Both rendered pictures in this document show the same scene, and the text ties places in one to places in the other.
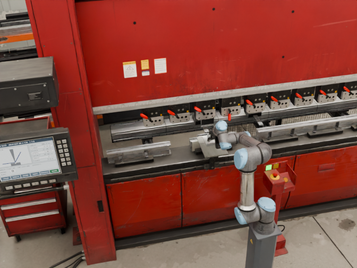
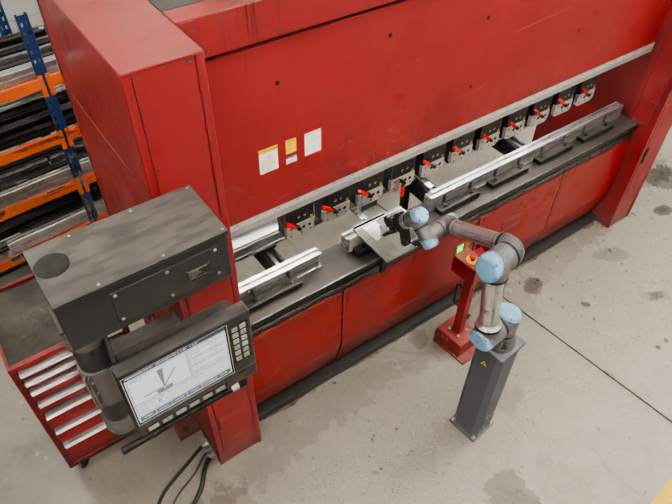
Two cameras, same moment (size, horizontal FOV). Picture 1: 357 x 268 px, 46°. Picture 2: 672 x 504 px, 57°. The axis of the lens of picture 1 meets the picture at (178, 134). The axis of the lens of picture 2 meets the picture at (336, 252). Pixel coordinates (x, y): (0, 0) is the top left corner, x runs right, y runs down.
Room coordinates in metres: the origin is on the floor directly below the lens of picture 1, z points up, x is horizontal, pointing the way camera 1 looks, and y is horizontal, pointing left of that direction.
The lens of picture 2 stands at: (0.72, 0.91, 3.14)
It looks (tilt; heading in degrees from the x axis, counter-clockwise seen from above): 46 degrees down; 335
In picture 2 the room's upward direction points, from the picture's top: 1 degrees clockwise
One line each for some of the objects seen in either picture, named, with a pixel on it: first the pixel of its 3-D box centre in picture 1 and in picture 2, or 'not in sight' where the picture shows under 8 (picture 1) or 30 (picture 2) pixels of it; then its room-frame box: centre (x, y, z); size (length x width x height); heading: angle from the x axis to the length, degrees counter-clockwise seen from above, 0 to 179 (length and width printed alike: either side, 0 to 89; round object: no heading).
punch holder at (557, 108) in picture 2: not in sight; (559, 98); (3.00, -1.58, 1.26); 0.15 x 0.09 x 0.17; 101
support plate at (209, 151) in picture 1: (212, 145); (384, 239); (2.60, -0.26, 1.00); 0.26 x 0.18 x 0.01; 11
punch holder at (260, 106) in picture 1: (254, 100); (428, 157); (2.81, -0.60, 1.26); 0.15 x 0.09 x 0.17; 101
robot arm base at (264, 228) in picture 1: (264, 221); (501, 334); (1.97, -0.56, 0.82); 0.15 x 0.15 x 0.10
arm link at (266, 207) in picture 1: (265, 209); (506, 319); (1.96, -0.55, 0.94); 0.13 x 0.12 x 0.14; 106
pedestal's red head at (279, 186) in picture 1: (279, 177); (476, 258); (2.48, -0.78, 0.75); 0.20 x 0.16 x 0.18; 105
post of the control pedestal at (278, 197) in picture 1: (274, 210); (465, 301); (2.48, -0.78, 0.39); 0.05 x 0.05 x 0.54; 15
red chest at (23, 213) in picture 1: (30, 182); (82, 370); (2.81, 1.31, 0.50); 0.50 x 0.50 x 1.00; 11
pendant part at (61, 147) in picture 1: (34, 157); (186, 362); (1.97, 0.85, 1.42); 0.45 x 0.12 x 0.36; 102
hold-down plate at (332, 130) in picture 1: (324, 132); (507, 176); (2.88, -1.23, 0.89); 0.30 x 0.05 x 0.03; 101
